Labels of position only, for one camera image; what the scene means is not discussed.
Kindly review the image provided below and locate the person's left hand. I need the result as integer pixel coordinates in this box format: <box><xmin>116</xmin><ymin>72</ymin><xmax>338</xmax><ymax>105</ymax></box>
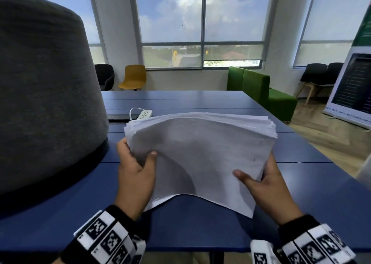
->
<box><xmin>115</xmin><ymin>137</ymin><xmax>158</xmax><ymax>221</ymax></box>

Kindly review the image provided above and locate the person's right hand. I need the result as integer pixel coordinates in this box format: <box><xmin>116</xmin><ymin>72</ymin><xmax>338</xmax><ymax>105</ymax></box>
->
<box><xmin>233</xmin><ymin>151</ymin><xmax>305</xmax><ymax>226</ymax></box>

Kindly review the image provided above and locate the aligned white paper stack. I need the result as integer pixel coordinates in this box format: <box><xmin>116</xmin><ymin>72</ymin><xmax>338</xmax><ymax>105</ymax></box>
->
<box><xmin>124</xmin><ymin>112</ymin><xmax>279</xmax><ymax>220</ymax></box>

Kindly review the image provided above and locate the left wristband with marker tiles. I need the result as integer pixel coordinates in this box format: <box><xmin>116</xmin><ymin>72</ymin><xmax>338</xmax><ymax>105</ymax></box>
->
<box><xmin>59</xmin><ymin>204</ymin><xmax>137</xmax><ymax>264</ymax></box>

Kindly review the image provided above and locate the wristband with marker tiles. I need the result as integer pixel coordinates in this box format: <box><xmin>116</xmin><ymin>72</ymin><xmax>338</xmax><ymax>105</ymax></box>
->
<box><xmin>59</xmin><ymin>204</ymin><xmax>137</xmax><ymax>264</ymax></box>
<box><xmin>274</xmin><ymin>214</ymin><xmax>357</xmax><ymax>264</ymax></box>

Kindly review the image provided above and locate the right wristband with marker tiles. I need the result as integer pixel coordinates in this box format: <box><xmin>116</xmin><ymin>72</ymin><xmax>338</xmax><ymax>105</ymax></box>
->
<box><xmin>274</xmin><ymin>214</ymin><xmax>357</xmax><ymax>264</ymax></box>

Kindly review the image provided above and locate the dark table leg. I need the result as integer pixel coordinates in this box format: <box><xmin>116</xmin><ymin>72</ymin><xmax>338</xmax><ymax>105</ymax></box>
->
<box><xmin>208</xmin><ymin>250</ymin><xmax>225</xmax><ymax>264</ymax></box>

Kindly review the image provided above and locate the yellow chair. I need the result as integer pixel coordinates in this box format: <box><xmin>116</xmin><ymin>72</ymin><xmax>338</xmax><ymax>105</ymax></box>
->
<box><xmin>118</xmin><ymin>64</ymin><xmax>147</xmax><ymax>91</ymax></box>

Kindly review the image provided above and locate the green sofa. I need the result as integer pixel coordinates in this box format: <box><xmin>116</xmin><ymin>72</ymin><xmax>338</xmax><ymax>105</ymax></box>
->
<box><xmin>226</xmin><ymin>66</ymin><xmax>298</xmax><ymax>124</ymax></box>

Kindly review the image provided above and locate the dark green chair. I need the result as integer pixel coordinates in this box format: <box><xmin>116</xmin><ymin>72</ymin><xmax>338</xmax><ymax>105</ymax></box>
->
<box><xmin>94</xmin><ymin>64</ymin><xmax>115</xmax><ymax>91</ymax></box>

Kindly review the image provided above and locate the grey felt pillar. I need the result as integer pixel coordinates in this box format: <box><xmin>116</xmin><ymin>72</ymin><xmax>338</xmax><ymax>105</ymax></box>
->
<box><xmin>0</xmin><ymin>0</ymin><xmax>110</xmax><ymax>212</ymax></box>

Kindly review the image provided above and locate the black chair with wooden legs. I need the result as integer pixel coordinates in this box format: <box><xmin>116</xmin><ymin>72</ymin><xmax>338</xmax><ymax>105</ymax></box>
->
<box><xmin>326</xmin><ymin>62</ymin><xmax>345</xmax><ymax>86</ymax></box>
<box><xmin>295</xmin><ymin>63</ymin><xmax>328</xmax><ymax>106</ymax></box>

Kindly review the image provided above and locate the white banner stand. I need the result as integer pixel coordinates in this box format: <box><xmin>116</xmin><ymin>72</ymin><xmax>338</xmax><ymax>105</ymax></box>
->
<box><xmin>322</xmin><ymin>0</ymin><xmax>371</xmax><ymax>130</ymax></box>

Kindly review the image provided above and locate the large framed window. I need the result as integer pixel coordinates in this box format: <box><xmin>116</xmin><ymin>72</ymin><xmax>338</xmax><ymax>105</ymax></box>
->
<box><xmin>129</xmin><ymin>0</ymin><xmax>280</xmax><ymax>70</ymax></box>

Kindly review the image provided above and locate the window with white blind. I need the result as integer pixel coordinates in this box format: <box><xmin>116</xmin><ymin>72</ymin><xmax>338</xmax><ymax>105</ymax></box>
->
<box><xmin>293</xmin><ymin>0</ymin><xmax>371</xmax><ymax>69</ymax></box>

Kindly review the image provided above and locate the narrow window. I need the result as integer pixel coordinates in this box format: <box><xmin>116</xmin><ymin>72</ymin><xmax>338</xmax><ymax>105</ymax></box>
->
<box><xmin>9</xmin><ymin>0</ymin><xmax>108</xmax><ymax>66</ymax></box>

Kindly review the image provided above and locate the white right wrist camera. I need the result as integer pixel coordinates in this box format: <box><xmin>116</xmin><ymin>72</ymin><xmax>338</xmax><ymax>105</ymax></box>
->
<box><xmin>250</xmin><ymin>239</ymin><xmax>276</xmax><ymax>264</ymax></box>

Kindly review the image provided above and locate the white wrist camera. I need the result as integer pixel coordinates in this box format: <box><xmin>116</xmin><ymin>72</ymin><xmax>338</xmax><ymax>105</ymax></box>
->
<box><xmin>250</xmin><ymin>239</ymin><xmax>276</xmax><ymax>264</ymax></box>
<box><xmin>132</xmin><ymin>235</ymin><xmax>147</xmax><ymax>264</ymax></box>

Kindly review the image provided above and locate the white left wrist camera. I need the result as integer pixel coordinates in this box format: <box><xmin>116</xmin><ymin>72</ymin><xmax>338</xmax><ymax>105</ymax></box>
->
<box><xmin>132</xmin><ymin>235</ymin><xmax>147</xmax><ymax>264</ymax></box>

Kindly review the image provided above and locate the white power strip cord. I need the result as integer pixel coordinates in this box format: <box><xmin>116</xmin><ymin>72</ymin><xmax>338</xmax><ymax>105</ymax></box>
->
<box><xmin>129</xmin><ymin>107</ymin><xmax>145</xmax><ymax>121</ymax></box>

